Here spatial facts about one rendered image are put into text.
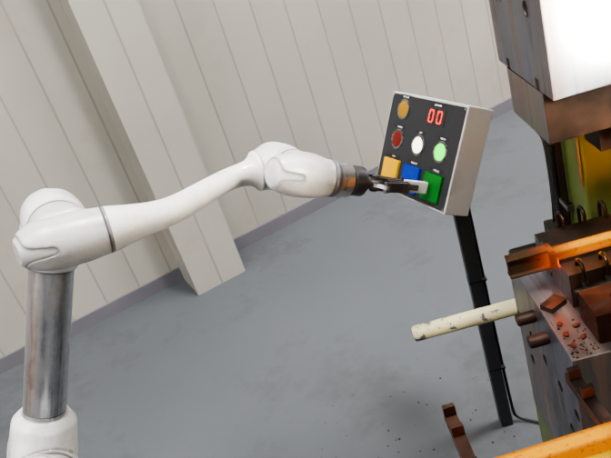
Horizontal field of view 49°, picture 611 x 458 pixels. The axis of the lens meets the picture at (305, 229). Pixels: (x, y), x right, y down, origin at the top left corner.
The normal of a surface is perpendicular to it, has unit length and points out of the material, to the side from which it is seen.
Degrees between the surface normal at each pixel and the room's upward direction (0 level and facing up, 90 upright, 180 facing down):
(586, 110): 90
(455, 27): 90
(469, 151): 90
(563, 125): 90
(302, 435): 0
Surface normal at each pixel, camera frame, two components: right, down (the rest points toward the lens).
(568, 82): 0.04, 0.44
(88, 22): 0.45, 0.28
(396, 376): -0.29, -0.85
